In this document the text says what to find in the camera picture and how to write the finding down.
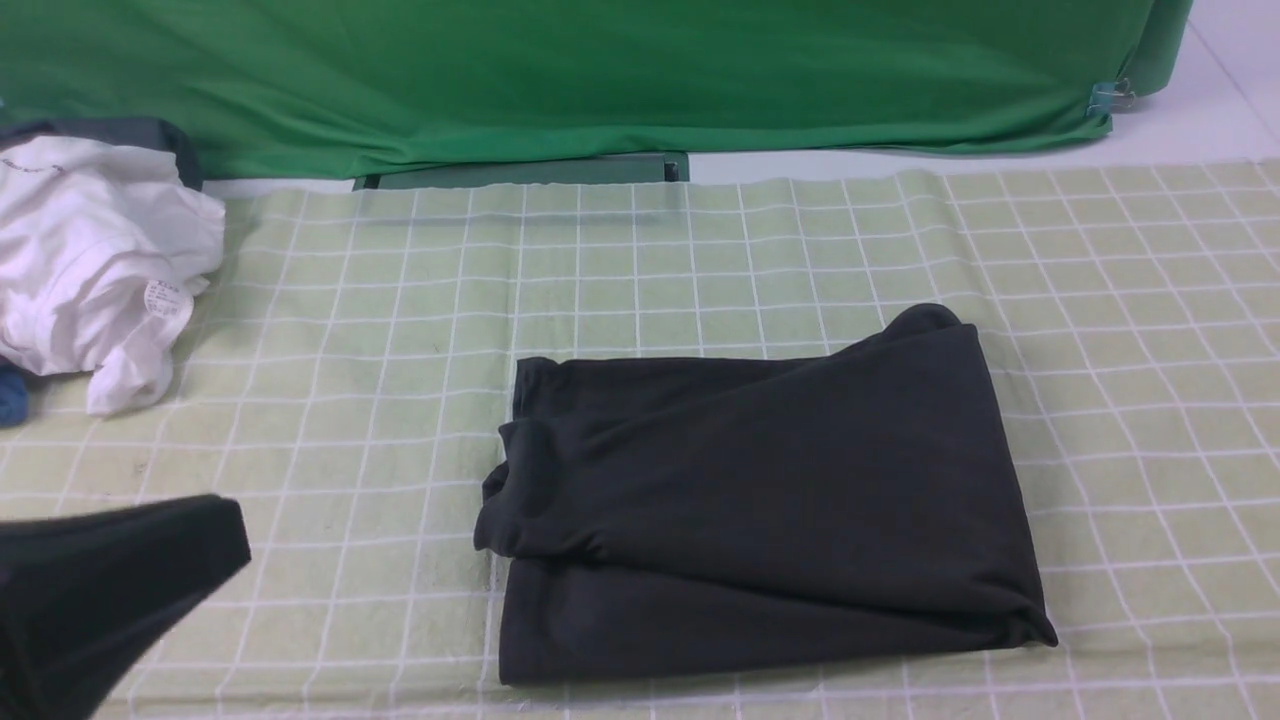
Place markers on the dark gray long-sleeve top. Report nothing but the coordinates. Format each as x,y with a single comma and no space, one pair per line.
686,516

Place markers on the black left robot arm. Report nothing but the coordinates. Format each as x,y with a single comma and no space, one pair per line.
84,598

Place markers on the dark green base bar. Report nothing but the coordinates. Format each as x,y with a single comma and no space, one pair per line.
628,168

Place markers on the light green checkered mat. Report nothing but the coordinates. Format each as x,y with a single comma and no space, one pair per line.
344,376

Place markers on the green backdrop cloth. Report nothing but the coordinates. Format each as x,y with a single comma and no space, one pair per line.
344,89

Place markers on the teal binder clip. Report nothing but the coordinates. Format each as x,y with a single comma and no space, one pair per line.
1108,97

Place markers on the white crumpled garment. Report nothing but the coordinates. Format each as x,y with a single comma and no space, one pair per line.
103,254

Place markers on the dark gray garment under white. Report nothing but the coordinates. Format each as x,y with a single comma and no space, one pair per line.
145,132

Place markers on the blue cloth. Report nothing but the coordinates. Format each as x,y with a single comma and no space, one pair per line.
14,396

